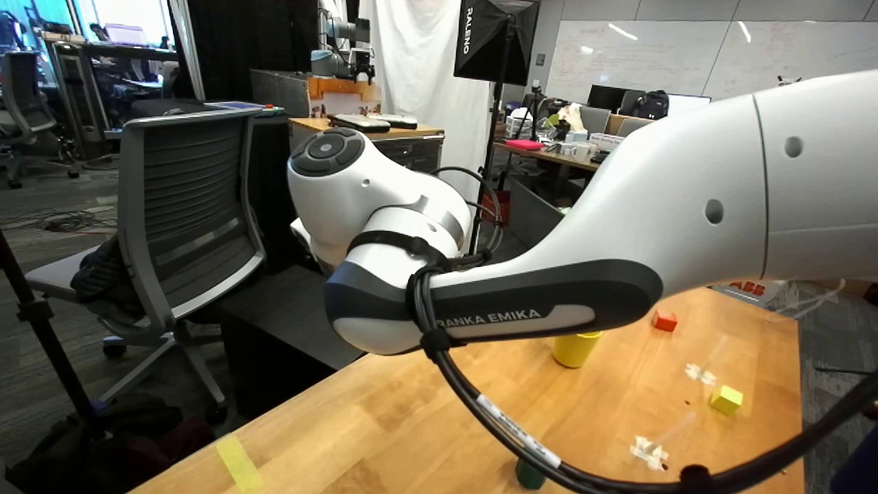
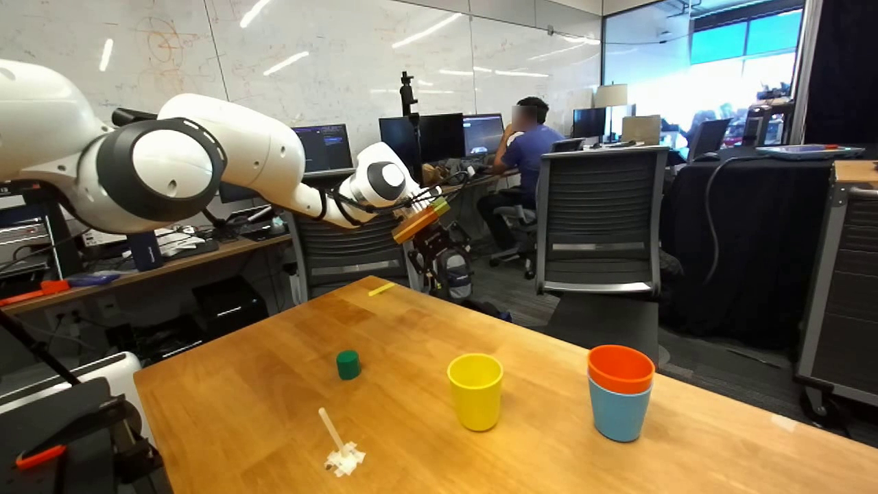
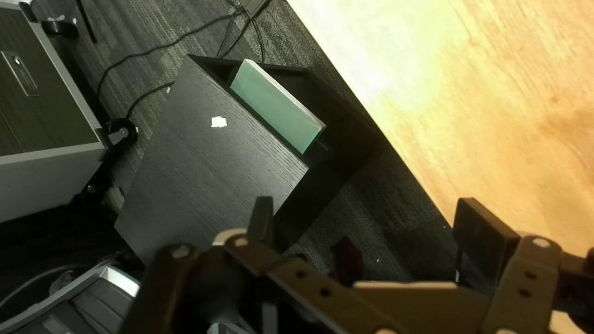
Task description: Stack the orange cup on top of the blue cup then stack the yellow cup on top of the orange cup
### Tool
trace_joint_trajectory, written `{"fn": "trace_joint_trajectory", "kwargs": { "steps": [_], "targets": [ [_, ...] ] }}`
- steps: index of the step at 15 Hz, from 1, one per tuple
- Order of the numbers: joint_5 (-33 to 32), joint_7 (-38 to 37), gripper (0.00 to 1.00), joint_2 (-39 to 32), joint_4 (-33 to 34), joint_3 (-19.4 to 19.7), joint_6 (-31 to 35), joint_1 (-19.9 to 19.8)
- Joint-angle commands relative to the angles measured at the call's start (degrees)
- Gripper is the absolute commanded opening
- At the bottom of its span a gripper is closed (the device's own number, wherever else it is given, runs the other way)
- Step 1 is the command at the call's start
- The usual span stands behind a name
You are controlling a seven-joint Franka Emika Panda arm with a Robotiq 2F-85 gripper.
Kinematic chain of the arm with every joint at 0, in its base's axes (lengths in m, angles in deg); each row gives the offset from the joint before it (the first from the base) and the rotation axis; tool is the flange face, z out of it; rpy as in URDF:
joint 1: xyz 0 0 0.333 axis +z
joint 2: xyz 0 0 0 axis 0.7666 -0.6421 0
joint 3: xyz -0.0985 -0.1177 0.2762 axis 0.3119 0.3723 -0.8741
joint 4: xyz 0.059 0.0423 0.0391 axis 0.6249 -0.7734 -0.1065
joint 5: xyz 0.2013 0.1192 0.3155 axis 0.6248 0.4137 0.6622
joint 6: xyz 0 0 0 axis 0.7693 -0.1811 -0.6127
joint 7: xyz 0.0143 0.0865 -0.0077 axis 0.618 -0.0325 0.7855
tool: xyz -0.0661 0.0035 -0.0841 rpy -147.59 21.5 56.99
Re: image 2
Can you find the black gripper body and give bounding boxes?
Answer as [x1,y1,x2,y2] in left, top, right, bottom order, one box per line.
[410,218,477,301]

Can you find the yellow plastic cup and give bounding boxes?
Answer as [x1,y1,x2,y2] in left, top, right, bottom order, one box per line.
[443,352,508,434]

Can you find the orange plastic cup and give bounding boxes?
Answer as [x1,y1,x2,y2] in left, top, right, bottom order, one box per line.
[583,344,659,396]

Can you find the blue plastic cup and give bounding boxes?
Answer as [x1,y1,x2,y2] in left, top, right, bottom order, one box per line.
[587,378,653,447]

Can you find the dark mesh office chair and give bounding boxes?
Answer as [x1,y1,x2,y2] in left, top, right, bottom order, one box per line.
[284,209,414,304]

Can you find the dark computer monitor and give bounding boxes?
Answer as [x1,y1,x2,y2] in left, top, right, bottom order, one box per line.
[461,111,508,160]
[294,120,357,179]
[376,111,465,167]

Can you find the person in blue shirt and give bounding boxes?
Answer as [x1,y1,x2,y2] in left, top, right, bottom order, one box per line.
[475,94,563,256]

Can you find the green cylinder block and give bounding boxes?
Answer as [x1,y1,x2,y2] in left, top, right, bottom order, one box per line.
[333,349,362,381]

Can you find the grey mesh office chair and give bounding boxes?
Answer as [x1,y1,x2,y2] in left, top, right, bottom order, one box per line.
[531,142,671,364]

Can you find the white plastic stick piece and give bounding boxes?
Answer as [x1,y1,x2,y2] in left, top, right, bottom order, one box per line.
[316,406,368,480]

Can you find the white desk lamp shade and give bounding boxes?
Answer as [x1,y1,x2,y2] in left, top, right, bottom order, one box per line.
[590,82,631,112]

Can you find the black draped cabinet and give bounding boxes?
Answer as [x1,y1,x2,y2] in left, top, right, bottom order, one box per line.
[660,155,833,340]

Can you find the wooden side desk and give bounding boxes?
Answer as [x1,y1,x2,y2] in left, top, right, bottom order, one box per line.
[0,231,296,319]

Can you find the grey drawer cabinet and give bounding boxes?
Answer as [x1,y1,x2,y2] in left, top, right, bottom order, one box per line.
[793,160,878,410]

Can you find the black tripod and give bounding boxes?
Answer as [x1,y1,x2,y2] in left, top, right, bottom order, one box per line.
[0,311,84,386]

